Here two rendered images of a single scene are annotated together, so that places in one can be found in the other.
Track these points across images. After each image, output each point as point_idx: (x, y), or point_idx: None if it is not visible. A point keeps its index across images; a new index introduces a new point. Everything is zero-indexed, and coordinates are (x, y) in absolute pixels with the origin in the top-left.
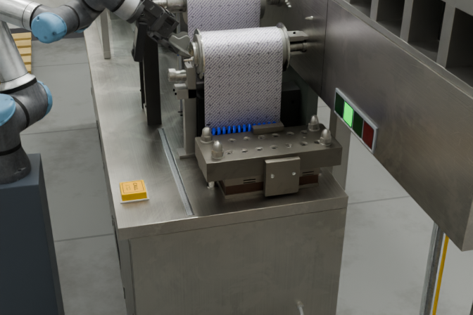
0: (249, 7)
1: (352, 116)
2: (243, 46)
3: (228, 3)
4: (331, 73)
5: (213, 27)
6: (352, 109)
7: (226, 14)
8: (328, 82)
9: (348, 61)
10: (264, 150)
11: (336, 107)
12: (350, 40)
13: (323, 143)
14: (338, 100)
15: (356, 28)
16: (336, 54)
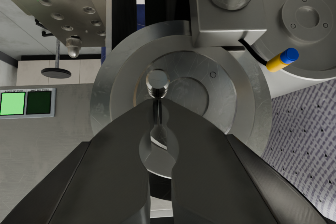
0: (270, 159)
1: (0, 107)
2: None
3: (298, 176)
4: (74, 126)
5: (315, 123)
6: (2, 114)
7: (296, 152)
8: (82, 111)
9: (30, 159)
10: None
11: (47, 95)
12: (28, 186)
13: (67, 41)
14: (40, 108)
15: (12, 207)
16: (63, 154)
